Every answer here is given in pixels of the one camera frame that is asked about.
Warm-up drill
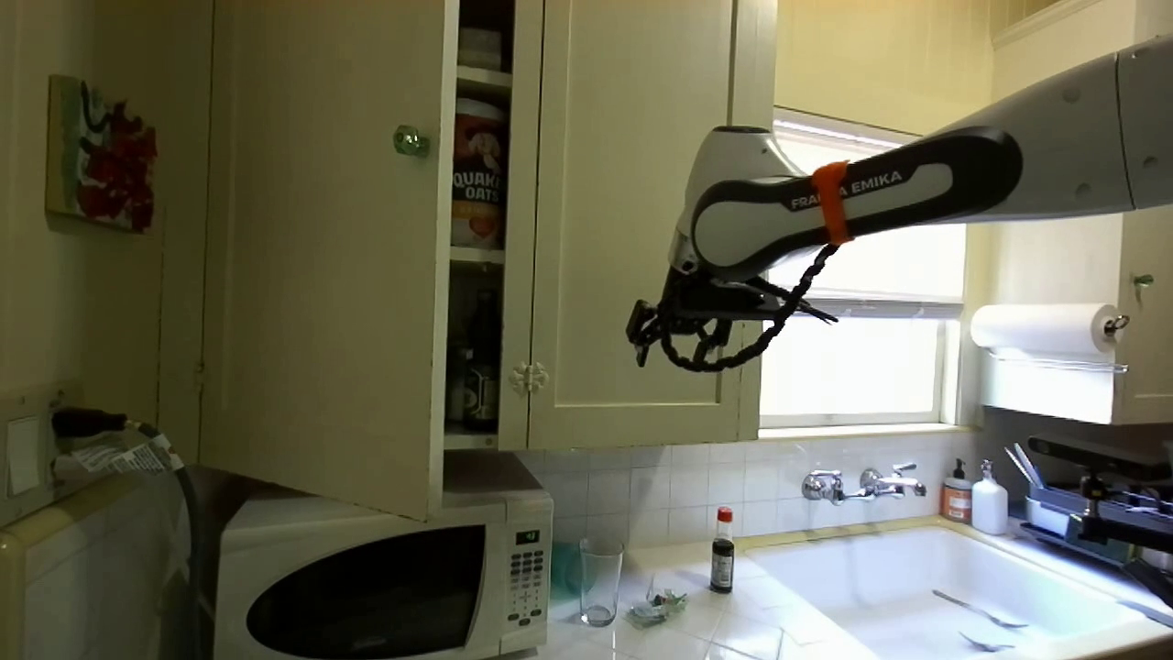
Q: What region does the black corrugated cable conduit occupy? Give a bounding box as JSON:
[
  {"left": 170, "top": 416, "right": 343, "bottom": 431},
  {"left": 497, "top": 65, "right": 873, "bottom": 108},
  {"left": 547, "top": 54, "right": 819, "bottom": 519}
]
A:
[{"left": 657, "top": 236, "right": 849, "bottom": 375}]

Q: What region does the cream cabinet door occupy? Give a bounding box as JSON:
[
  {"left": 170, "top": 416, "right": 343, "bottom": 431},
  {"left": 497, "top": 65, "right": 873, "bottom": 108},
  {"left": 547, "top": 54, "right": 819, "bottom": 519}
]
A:
[
  {"left": 200, "top": 0, "right": 461, "bottom": 519},
  {"left": 526, "top": 0, "right": 765, "bottom": 456}
]

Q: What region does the red flower wall picture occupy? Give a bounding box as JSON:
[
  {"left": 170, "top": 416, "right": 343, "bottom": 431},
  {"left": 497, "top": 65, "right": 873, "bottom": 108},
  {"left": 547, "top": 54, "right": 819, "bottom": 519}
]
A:
[{"left": 45, "top": 68, "right": 162, "bottom": 236}]

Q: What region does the white sink basin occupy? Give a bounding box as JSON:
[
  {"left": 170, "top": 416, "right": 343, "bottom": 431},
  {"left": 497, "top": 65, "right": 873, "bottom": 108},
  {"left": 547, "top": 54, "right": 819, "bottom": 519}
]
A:
[{"left": 750, "top": 519, "right": 1173, "bottom": 660}]

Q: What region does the white paper towel roll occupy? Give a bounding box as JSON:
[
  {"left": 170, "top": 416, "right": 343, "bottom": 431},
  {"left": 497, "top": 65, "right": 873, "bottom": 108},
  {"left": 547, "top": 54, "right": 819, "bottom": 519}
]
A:
[{"left": 968, "top": 301, "right": 1131, "bottom": 363}]

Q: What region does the kitchen window with blind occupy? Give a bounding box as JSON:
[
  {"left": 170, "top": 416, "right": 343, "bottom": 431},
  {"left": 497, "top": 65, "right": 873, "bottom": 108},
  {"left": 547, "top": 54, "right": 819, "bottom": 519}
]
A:
[{"left": 758, "top": 108, "right": 971, "bottom": 436}]

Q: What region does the white microwave oven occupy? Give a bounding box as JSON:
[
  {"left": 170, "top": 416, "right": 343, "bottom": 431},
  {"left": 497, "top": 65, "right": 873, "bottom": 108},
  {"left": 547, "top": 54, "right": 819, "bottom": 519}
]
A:
[{"left": 212, "top": 452, "right": 559, "bottom": 660}]

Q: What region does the oats canister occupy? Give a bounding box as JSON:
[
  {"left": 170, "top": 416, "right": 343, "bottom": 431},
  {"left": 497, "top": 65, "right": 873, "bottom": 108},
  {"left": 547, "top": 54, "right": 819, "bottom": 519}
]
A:
[{"left": 450, "top": 94, "right": 514, "bottom": 257}]

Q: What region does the chrome wall faucet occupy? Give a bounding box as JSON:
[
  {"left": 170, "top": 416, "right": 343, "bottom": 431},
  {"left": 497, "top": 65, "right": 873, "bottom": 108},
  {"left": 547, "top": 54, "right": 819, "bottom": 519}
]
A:
[{"left": 801, "top": 457, "right": 932, "bottom": 507}]

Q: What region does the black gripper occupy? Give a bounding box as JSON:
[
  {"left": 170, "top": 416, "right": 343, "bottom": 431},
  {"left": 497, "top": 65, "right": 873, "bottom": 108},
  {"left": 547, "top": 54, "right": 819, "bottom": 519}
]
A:
[{"left": 623, "top": 270, "right": 752, "bottom": 372}]

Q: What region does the narrow orange strap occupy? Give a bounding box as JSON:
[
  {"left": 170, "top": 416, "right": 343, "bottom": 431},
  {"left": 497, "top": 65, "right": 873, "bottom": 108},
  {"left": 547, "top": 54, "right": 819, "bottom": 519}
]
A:
[{"left": 808, "top": 156, "right": 857, "bottom": 247}]

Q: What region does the white floor appliance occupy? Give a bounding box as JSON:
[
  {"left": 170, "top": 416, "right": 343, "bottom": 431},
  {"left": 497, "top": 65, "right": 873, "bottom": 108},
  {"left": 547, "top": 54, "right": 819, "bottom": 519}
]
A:
[{"left": 0, "top": 471, "right": 205, "bottom": 660}]

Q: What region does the white pump dispenser bottle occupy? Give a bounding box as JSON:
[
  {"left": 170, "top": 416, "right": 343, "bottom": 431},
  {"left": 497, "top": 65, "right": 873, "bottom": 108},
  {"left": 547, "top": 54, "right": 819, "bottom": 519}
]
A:
[{"left": 968, "top": 456, "right": 1017, "bottom": 539}]

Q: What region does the dark dish rack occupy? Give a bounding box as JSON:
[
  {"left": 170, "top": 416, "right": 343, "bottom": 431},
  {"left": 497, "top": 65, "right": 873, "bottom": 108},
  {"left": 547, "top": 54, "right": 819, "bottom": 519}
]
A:
[{"left": 1021, "top": 431, "right": 1173, "bottom": 582}]

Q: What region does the cream wall cabinet frame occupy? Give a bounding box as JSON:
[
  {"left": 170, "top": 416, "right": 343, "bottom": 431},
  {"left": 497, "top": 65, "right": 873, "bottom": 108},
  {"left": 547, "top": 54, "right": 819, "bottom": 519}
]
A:
[{"left": 438, "top": 0, "right": 780, "bottom": 457}]

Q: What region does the cream tall cupboard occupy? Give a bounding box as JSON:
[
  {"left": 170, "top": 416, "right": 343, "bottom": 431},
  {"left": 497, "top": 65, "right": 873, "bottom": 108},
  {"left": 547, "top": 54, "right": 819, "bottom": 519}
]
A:
[{"left": 965, "top": 0, "right": 1173, "bottom": 431}]

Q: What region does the clear drinking glass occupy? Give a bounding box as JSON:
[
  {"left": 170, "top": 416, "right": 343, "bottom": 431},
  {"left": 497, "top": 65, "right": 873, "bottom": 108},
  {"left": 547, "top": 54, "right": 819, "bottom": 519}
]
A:
[{"left": 576, "top": 548, "right": 626, "bottom": 632}]

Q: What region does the brown soap bottle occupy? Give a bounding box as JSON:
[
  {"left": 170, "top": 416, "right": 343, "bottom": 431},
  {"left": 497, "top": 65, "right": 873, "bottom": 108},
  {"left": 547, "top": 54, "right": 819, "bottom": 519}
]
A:
[{"left": 939, "top": 456, "right": 974, "bottom": 529}]

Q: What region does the dark sauce bottle red cap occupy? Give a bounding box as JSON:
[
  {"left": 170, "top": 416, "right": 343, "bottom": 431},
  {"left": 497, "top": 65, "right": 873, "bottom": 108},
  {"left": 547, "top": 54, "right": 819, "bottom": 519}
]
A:
[{"left": 709, "top": 507, "right": 742, "bottom": 598}]

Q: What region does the teal plastic cup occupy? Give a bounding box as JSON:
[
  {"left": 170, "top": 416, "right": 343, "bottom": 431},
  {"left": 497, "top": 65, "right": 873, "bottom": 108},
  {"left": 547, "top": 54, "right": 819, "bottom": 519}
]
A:
[{"left": 547, "top": 534, "right": 591, "bottom": 600}]

